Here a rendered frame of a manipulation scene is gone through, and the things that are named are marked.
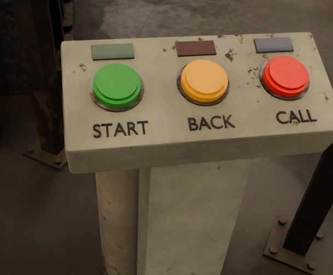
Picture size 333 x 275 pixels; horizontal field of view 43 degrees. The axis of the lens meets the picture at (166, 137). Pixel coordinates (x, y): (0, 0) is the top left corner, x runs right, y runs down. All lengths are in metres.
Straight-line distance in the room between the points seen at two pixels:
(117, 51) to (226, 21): 1.44
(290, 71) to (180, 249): 0.23
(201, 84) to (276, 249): 0.68
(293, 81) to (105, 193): 0.36
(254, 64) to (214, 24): 1.38
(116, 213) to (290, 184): 0.60
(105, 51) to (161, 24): 1.36
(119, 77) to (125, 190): 0.29
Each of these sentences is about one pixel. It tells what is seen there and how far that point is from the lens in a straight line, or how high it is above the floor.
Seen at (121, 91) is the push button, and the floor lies 0.61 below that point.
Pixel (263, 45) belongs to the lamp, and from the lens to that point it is 0.41.
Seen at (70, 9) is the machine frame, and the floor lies 0.07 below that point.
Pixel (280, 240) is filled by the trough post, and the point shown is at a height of 0.01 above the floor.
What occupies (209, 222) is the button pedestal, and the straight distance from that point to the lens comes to 0.46.
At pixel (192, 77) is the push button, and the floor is 0.61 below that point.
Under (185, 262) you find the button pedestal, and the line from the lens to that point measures 0.52.
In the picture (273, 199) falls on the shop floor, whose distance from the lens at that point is 1.10.
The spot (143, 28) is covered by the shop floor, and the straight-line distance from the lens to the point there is 1.70.
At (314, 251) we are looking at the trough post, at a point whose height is 0.01.
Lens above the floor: 0.81
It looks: 43 degrees down
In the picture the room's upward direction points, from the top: 5 degrees clockwise
